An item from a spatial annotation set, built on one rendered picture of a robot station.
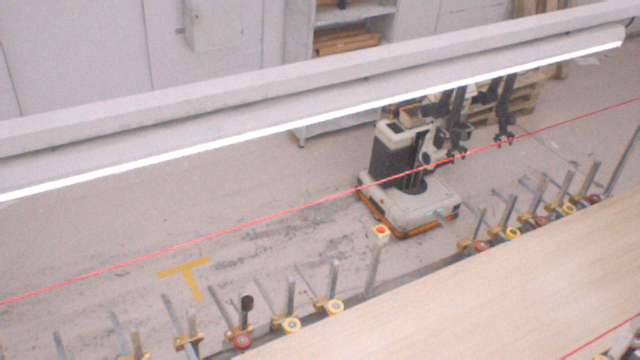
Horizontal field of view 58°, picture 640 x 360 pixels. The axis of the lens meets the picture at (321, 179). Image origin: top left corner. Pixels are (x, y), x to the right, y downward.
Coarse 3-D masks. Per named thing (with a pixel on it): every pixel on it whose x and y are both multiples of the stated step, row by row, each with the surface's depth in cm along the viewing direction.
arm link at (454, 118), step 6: (456, 90) 361; (462, 90) 357; (456, 96) 362; (462, 96) 360; (456, 102) 364; (462, 102) 364; (456, 108) 365; (450, 114) 371; (456, 114) 368; (450, 120) 372; (456, 120) 371; (456, 126) 374
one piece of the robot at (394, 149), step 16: (384, 128) 440; (400, 128) 441; (416, 128) 442; (384, 144) 445; (400, 144) 437; (416, 144) 443; (384, 160) 449; (400, 160) 449; (384, 176) 455; (400, 176) 462; (416, 176) 464
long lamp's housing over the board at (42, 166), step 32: (576, 32) 218; (608, 32) 223; (448, 64) 190; (480, 64) 195; (512, 64) 202; (288, 96) 166; (320, 96) 168; (352, 96) 173; (384, 96) 178; (160, 128) 149; (192, 128) 151; (224, 128) 155; (256, 128) 160; (0, 160) 134; (32, 160) 135; (64, 160) 137; (96, 160) 141; (128, 160) 145; (0, 192) 132
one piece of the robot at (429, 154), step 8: (432, 96) 399; (440, 96) 400; (464, 104) 403; (464, 112) 411; (432, 120) 415; (440, 120) 407; (432, 128) 419; (432, 136) 420; (424, 144) 426; (448, 144) 424; (424, 152) 428; (432, 152) 421; (440, 152) 422; (456, 152) 428; (424, 160) 430; (432, 160) 422; (432, 168) 427
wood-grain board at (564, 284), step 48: (624, 192) 388; (528, 240) 344; (576, 240) 348; (624, 240) 351; (432, 288) 309; (480, 288) 312; (528, 288) 315; (576, 288) 318; (624, 288) 321; (288, 336) 278; (336, 336) 281; (384, 336) 283; (432, 336) 285; (480, 336) 288; (528, 336) 290; (576, 336) 293
